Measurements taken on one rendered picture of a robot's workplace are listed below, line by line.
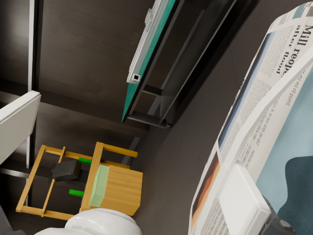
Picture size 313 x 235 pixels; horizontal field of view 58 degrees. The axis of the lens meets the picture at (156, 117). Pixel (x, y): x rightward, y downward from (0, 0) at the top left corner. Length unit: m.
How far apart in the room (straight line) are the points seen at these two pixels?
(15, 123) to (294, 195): 0.18
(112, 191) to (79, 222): 4.61
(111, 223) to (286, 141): 0.33
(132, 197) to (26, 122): 4.98
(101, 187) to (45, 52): 2.49
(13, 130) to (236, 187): 0.13
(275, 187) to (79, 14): 4.50
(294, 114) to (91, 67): 5.03
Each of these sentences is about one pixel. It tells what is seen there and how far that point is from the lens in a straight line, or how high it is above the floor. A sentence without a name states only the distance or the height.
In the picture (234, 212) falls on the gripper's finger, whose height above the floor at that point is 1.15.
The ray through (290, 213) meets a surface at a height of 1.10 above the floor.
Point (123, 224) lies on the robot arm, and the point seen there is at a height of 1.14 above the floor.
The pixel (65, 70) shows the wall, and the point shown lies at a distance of 5.41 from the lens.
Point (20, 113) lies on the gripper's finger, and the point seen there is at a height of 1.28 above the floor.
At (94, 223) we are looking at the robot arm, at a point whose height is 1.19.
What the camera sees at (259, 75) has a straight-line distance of 0.33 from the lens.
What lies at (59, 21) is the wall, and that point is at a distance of 4.81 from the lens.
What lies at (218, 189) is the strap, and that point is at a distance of 0.21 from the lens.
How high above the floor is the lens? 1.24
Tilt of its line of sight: 13 degrees down
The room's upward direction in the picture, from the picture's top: 74 degrees counter-clockwise
